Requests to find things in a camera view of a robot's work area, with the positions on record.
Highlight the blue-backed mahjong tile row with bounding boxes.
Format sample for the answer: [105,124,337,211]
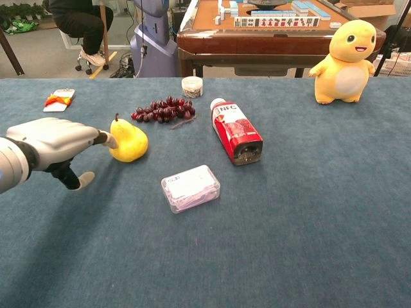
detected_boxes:
[290,0,331,21]
[218,0,240,17]
[250,10,298,17]

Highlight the blue table cloth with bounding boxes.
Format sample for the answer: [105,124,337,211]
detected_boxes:
[0,76,411,308]

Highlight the yellow plush toy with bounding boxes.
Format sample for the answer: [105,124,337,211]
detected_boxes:
[308,19,377,105]

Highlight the green bag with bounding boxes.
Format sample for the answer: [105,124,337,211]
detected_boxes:
[3,19,40,35]

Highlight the yellow pear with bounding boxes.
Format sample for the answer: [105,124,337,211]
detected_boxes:
[109,112,149,163]

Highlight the black cable bundle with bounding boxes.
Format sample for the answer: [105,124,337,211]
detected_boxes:
[110,53,136,78]

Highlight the face-up mahjong tile row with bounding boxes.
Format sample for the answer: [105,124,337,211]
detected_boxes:
[233,16,321,28]

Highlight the dark slanted pole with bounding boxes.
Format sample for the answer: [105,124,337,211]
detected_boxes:
[0,28,26,77]

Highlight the small round jar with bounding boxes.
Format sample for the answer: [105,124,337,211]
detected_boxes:
[181,76,204,98]

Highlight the black dish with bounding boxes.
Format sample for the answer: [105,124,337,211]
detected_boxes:
[247,0,288,10]

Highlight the dark red grape bunch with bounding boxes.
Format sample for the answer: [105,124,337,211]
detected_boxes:
[130,95,198,130]

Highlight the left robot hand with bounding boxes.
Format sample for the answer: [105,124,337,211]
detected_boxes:
[5,117,119,192]

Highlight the wooden mahjong table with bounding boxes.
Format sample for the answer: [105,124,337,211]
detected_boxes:
[176,0,386,78]

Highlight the white pack with orange ribbon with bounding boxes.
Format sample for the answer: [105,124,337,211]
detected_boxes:
[42,89,76,113]

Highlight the seated person in black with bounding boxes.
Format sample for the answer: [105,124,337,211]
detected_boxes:
[43,0,114,67]

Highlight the clear plastic box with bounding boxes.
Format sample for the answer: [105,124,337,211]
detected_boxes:
[161,164,221,214]

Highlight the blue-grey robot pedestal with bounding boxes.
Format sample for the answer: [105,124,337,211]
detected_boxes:
[130,0,178,78]

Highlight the black tripod stand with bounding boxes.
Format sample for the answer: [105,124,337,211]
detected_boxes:
[374,0,411,77]

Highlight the white plastic crate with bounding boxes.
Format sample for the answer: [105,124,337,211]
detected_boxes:
[374,51,411,77]

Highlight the red NFC juice bottle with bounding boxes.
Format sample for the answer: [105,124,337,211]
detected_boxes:
[210,98,264,166]

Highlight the cardboard box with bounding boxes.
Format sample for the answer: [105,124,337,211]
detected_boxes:
[333,0,398,31]

